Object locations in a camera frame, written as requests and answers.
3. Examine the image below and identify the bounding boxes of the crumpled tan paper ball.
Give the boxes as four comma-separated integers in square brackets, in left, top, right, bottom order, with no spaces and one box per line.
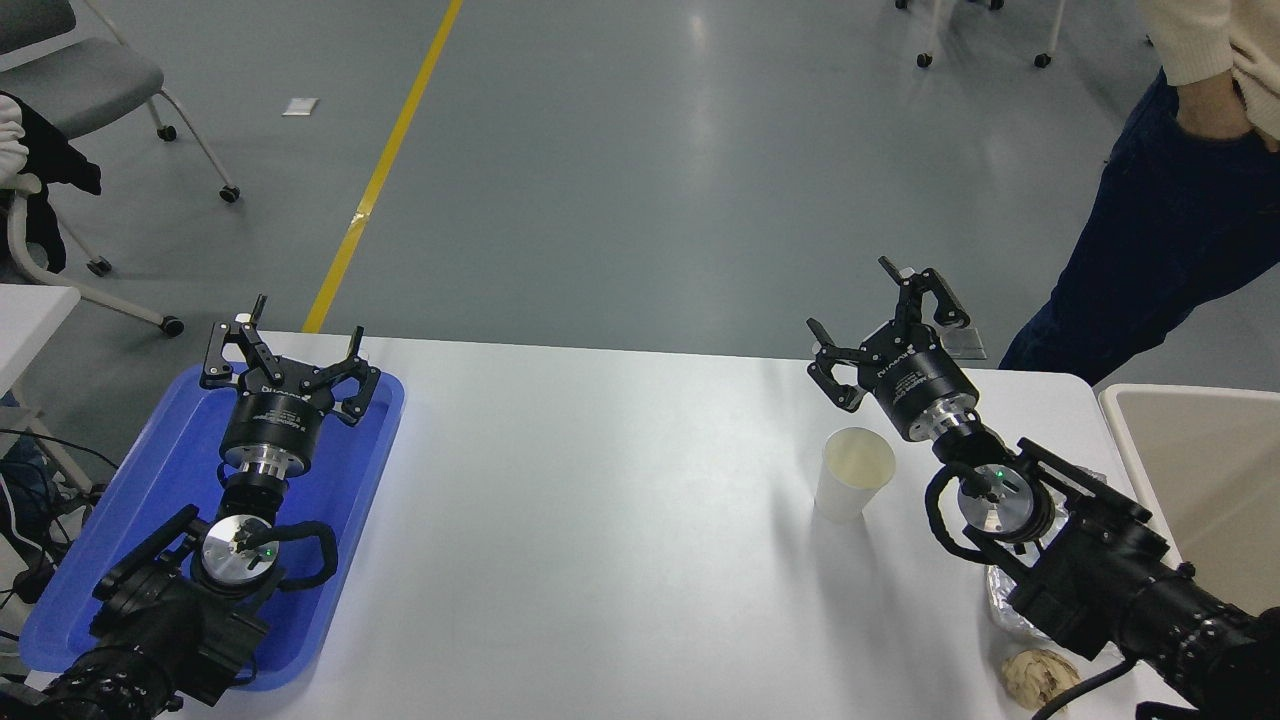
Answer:
[1001,648,1083,713]

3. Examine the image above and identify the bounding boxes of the black cables bundle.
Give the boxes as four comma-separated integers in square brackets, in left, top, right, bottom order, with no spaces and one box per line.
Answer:
[0,428,121,641]

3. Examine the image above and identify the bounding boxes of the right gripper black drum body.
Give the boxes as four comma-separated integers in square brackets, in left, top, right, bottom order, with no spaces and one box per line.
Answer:
[862,324,982,442]

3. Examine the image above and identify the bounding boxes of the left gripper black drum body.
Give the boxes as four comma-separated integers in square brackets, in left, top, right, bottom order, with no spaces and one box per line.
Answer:
[220,383,337,464]

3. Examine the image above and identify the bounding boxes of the white paper cup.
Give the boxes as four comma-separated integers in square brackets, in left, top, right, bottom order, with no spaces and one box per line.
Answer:
[813,427,897,524]

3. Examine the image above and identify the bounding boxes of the blue plastic tray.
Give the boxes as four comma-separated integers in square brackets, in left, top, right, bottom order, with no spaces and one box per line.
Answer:
[18,362,406,693]

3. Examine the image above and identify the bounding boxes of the crumpled silver foil tray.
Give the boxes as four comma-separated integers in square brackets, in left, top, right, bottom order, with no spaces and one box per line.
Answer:
[985,468,1126,663]

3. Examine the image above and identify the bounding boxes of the yellow floor tape line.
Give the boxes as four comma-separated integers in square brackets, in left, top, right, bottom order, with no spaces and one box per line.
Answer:
[302,0,466,334]

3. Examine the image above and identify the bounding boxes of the small white side table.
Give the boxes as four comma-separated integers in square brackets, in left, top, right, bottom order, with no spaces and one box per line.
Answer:
[0,284,96,496]

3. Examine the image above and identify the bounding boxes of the grey seat rolling chair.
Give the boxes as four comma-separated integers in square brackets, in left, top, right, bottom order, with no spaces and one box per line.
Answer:
[0,0,242,204]

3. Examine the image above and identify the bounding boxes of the standing person's hand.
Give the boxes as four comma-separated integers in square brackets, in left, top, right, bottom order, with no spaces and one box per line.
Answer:
[1175,75,1254,140]

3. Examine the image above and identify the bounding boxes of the standing person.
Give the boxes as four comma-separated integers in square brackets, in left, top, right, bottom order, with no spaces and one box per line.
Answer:
[998,0,1280,386]

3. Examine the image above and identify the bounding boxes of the white-framed rolling chair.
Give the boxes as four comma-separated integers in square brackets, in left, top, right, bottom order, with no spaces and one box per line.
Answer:
[5,175,186,338]

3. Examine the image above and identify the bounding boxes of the white-legged rolling chair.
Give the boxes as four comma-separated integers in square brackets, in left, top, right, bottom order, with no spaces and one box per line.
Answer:
[893,0,1067,69]

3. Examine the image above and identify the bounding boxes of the large pale bin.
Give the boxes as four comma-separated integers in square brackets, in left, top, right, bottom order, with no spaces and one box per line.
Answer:
[1098,384,1280,619]

